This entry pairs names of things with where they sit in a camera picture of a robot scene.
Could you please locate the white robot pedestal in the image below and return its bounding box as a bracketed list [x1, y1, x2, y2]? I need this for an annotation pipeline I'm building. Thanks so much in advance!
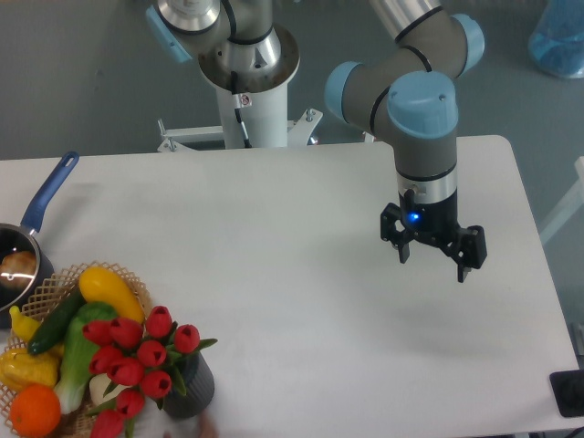
[157, 25, 324, 154]

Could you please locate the orange fruit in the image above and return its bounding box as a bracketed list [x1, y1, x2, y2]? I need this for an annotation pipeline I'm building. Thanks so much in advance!
[9, 384, 61, 437]

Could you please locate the white garlic bulb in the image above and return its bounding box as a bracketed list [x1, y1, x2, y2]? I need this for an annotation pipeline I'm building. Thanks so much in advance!
[89, 374, 126, 406]

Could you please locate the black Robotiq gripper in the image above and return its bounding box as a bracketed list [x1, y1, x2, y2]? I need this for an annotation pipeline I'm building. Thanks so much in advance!
[380, 191, 487, 283]

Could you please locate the white frame at right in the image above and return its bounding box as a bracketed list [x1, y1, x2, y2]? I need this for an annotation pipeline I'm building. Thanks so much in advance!
[539, 156, 583, 245]

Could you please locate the yellow gourd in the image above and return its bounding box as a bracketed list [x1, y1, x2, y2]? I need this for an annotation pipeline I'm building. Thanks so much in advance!
[1, 348, 60, 392]

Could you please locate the small yellow pepper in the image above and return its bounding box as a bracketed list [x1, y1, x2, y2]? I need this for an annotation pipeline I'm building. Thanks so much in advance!
[9, 306, 41, 342]

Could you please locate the yellow squash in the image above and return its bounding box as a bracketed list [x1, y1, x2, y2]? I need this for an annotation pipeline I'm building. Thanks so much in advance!
[78, 266, 145, 324]

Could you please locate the green bok choy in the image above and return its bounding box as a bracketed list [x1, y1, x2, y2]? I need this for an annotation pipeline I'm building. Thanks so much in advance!
[54, 302, 118, 415]

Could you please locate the dark grey ribbed vase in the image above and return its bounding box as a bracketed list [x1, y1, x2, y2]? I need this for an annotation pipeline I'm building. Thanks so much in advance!
[162, 352, 214, 420]

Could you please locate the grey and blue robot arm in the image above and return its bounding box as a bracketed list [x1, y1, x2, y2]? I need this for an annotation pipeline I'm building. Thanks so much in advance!
[146, 1, 487, 279]

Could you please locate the bread roll in pan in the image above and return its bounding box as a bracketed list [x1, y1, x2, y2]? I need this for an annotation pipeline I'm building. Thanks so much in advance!
[1, 251, 37, 291]

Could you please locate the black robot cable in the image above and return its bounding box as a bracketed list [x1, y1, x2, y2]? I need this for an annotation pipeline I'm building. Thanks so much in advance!
[229, 70, 254, 150]

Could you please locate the green cucumber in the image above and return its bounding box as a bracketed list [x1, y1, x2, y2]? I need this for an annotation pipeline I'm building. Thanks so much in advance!
[27, 288, 86, 355]

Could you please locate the black device at table edge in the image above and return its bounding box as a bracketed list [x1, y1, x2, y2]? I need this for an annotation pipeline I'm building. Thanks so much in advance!
[549, 370, 584, 418]

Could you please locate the red tulip bouquet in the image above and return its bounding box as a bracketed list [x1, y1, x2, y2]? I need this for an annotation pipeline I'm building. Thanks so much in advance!
[83, 306, 217, 437]

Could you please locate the blue-handled saucepan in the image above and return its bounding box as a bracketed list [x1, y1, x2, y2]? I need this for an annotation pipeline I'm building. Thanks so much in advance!
[1, 151, 79, 329]

